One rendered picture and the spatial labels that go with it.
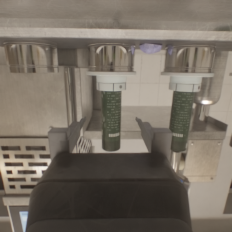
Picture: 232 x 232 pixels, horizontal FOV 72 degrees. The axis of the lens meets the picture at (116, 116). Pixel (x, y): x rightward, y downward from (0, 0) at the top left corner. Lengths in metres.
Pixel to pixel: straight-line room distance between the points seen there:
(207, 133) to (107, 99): 0.26
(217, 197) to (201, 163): 2.34
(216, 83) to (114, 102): 0.26
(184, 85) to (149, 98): 1.56
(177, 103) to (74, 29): 0.17
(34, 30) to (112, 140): 0.17
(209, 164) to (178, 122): 0.22
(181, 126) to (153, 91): 1.54
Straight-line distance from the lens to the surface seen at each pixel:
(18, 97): 0.35
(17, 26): 0.20
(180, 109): 0.26
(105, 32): 0.18
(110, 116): 0.24
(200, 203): 2.74
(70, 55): 0.33
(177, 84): 0.25
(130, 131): 0.36
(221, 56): 0.43
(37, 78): 0.33
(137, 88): 1.76
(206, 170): 0.47
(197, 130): 0.41
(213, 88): 0.43
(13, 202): 0.45
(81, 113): 0.30
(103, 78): 0.22
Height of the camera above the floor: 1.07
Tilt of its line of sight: 16 degrees up
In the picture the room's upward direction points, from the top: 179 degrees counter-clockwise
